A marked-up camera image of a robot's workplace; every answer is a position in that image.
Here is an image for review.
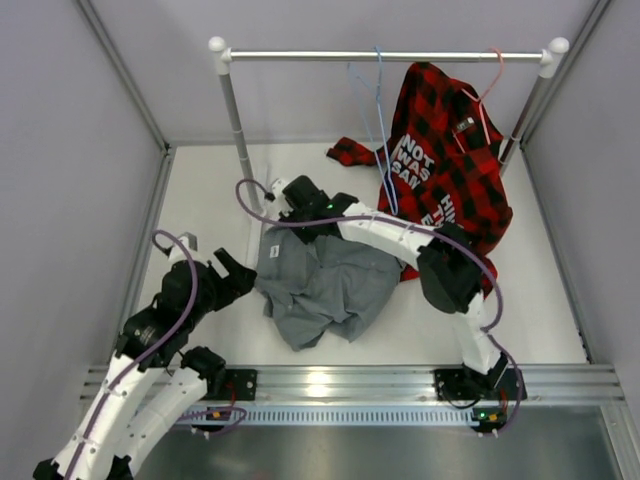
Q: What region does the light blue wire hanger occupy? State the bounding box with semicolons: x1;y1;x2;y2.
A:
346;45;400;216

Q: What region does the grey button-up shirt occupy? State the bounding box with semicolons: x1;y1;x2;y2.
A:
255;227;404;352

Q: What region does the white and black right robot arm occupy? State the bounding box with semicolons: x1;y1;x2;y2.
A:
271;175;508;399

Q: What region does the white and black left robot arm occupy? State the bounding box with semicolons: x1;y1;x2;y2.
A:
33;237;257;479

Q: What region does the red black plaid shirt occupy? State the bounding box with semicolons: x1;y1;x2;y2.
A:
325;60;513;286

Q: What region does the silver clothes rack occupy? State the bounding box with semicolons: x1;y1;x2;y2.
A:
208;36;570;214

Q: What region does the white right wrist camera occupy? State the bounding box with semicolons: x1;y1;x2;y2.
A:
265;178;289;202

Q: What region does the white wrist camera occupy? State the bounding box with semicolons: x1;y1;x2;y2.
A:
168;232;200;264
265;178;289;202

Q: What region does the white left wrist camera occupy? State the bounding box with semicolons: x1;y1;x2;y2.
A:
168;232;200;264

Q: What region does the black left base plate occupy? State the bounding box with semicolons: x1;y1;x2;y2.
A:
218;368;258;403

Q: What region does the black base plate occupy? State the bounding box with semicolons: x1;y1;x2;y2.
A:
218;368;258;403
434;366;519;402

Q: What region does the aluminium mounting rail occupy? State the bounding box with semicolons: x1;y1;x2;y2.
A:
82;363;626;407

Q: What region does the slotted grey cable duct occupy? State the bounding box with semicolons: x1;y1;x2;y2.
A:
177;404;504;427

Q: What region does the pink wire hanger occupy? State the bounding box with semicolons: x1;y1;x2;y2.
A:
454;47;504;146

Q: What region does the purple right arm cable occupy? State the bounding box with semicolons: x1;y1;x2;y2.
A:
234;178;526;401

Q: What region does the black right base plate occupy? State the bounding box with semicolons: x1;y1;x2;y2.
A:
434;366;519;402

